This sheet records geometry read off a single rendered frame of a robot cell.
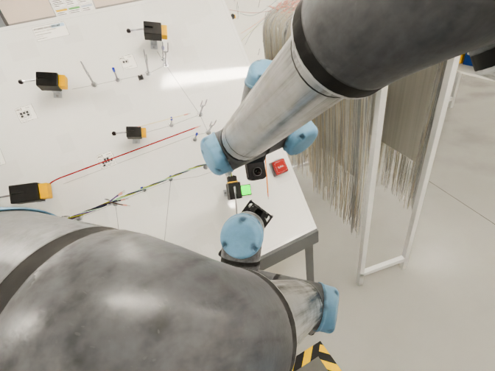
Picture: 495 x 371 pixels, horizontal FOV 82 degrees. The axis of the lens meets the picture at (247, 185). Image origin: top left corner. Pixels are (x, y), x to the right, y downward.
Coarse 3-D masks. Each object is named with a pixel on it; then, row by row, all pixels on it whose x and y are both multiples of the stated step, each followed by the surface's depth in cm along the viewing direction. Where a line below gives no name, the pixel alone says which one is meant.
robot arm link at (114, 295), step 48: (96, 240) 15; (144, 240) 16; (48, 288) 12; (96, 288) 12; (144, 288) 13; (192, 288) 14; (240, 288) 16; (288, 288) 30; (0, 336) 11; (48, 336) 11; (96, 336) 11; (144, 336) 12; (192, 336) 13; (240, 336) 14; (288, 336) 18
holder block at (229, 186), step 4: (228, 184) 96; (232, 184) 96; (236, 184) 97; (228, 188) 96; (232, 188) 96; (236, 188) 96; (240, 188) 97; (228, 192) 97; (232, 192) 96; (236, 192) 96; (240, 192) 97; (228, 196) 97; (232, 196) 96; (236, 196) 97; (240, 196) 97
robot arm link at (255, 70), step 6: (258, 60) 57; (264, 60) 57; (270, 60) 57; (252, 66) 56; (258, 66) 56; (264, 66) 56; (252, 72) 55; (258, 72) 55; (246, 78) 58; (252, 78) 55; (258, 78) 55; (246, 84) 57; (252, 84) 56; (246, 90) 58
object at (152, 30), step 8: (144, 24) 93; (152, 24) 94; (160, 24) 95; (128, 32) 94; (144, 32) 93; (152, 32) 94; (160, 32) 94; (152, 40) 99; (160, 40) 98; (152, 48) 102
